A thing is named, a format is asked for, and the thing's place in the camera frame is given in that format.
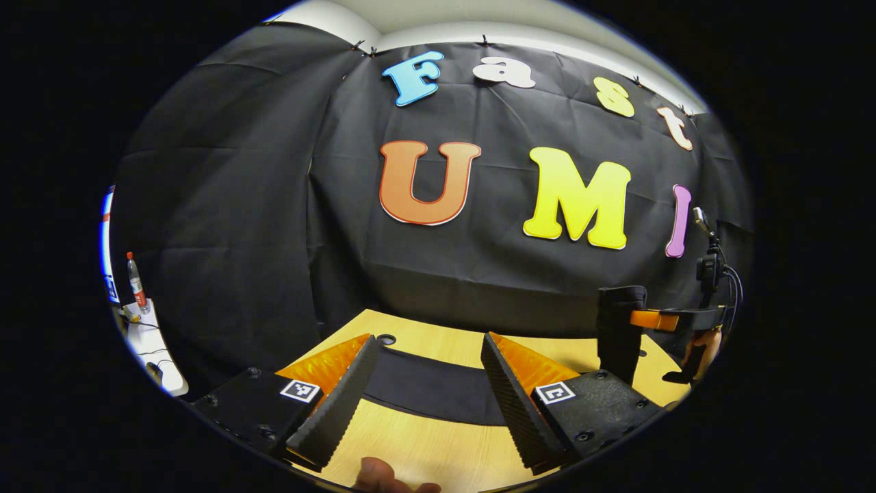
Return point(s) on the clear bottle red label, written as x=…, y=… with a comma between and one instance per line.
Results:
x=136, y=284

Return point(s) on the black jeans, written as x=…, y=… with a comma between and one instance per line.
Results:
x=438, y=383

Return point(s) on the white desk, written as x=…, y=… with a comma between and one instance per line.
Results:
x=144, y=342

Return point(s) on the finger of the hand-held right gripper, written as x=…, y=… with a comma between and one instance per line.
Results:
x=653, y=320

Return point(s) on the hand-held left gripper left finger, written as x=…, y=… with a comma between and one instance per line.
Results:
x=339, y=414

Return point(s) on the blue white panel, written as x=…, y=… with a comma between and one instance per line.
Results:
x=108, y=246

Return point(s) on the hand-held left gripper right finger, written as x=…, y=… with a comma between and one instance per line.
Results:
x=517, y=418

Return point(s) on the black backdrop cloth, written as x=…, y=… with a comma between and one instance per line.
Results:
x=274, y=239

